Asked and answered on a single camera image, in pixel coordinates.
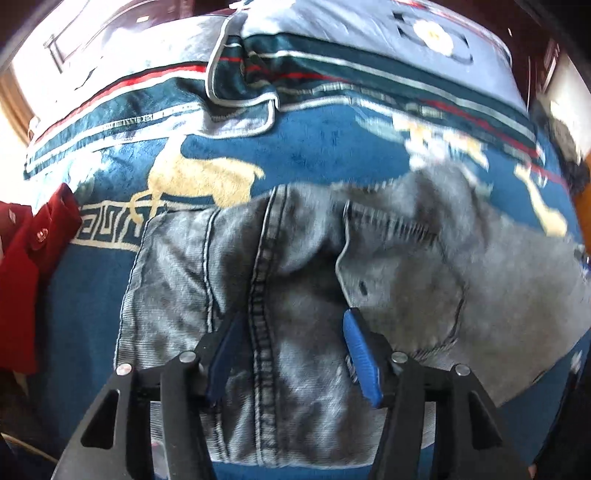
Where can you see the grey denim pants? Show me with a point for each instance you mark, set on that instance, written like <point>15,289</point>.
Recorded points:
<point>300,258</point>

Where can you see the dark clothes pile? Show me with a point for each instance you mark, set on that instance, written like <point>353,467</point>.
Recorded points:
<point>570,152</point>

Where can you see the orange wooden wardrobe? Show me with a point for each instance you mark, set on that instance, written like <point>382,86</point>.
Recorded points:
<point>585,207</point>

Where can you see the flower print blue pillow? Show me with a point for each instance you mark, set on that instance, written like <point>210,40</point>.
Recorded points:
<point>346,27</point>

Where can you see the red garment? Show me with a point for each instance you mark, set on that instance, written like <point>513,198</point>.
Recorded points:
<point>27,286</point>

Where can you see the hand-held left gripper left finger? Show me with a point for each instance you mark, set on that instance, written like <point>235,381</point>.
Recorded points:
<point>224,364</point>

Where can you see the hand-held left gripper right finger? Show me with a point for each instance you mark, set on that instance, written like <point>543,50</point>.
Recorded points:
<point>364,360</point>

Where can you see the blue deer print blanket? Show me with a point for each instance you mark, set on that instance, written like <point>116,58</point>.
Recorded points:
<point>314,143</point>

